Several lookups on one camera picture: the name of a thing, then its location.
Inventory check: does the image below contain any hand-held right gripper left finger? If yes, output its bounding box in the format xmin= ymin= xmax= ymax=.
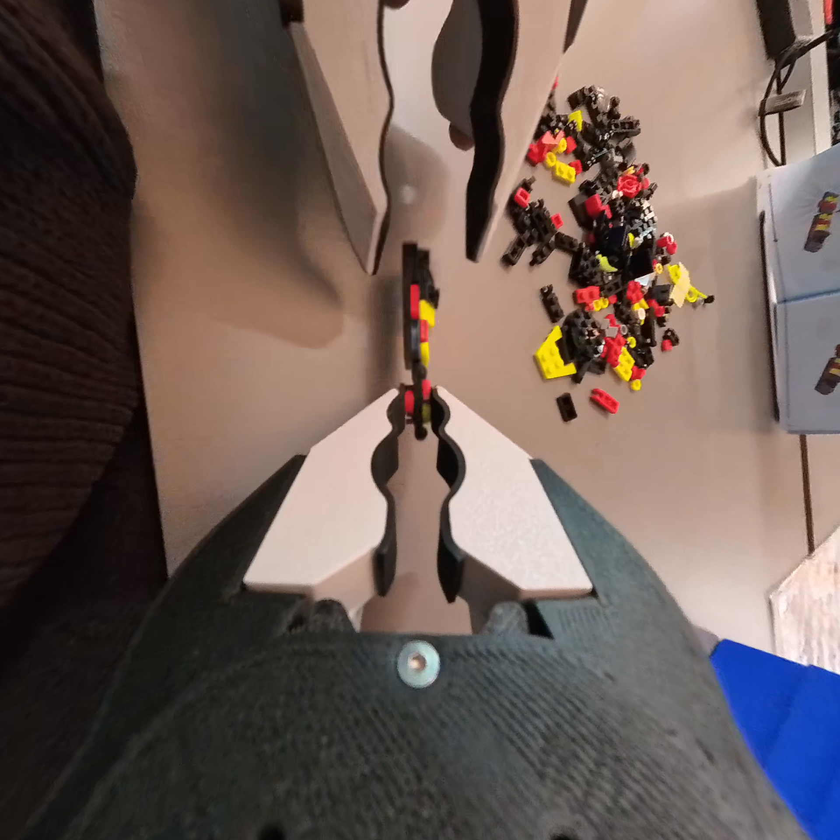
xmin=243 ymin=387 xmax=400 ymax=632

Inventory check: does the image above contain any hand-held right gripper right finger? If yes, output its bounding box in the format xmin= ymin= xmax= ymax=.
xmin=430 ymin=386 xmax=597 ymax=636

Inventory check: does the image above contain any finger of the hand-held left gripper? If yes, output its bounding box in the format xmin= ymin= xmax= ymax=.
xmin=465 ymin=0 xmax=589 ymax=263
xmin=289 ymin=0 xmax=396 ymax=275

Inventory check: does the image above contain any pile of lego pieces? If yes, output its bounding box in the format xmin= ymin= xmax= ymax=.
xmin=502 ymin=82 xmax=716 ymax=395

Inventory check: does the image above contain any black red yellow lego assembly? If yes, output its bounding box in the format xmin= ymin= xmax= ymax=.
xmin=400 ymin=241 xmax=441 ymax=442

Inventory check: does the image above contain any person's left hand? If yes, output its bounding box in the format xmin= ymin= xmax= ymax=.
xmin=432 ymin=0 xmax=490 ymax=152

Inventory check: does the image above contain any black flat device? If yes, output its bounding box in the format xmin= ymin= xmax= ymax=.
xmin=755 ymin=0 xmax=799 ymax=61

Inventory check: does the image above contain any grey flat box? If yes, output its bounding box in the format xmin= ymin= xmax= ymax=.
xmin=808 ymin=0 xmax=836 ymax=153

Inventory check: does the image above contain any white textured sheet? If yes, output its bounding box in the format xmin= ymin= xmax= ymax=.
xmin=769 ymin=525 xmax=840 ymax=677

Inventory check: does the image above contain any blue plastic container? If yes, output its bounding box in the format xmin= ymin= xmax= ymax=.
xmin=710 ymin=638 xmax=840 ymax=840

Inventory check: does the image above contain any light blue instruction booklet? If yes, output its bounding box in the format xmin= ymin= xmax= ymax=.
xmin=756 ymin=143 xmax=840 ymax=435

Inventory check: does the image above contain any black cable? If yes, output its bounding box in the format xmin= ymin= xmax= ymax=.
xmin=756 ymin=26 xmax=840 ymax=169

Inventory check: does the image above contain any thin dark cable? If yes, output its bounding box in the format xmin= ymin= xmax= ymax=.
xmin=798 ymin=433 xmax=819 ymax=553

